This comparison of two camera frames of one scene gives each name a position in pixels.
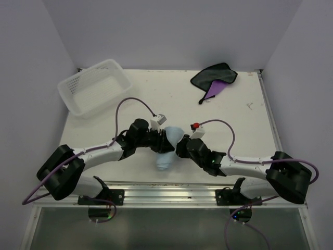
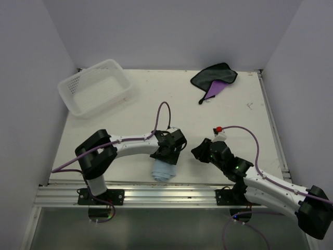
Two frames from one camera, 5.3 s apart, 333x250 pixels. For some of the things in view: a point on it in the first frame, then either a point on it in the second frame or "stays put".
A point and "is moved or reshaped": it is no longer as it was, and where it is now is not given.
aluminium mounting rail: x=165 y=195 stays put
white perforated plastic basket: x=90 y=90 stays put
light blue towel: x=164 y=160 is moved or reshaped
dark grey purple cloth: x=212 y=79 stays put
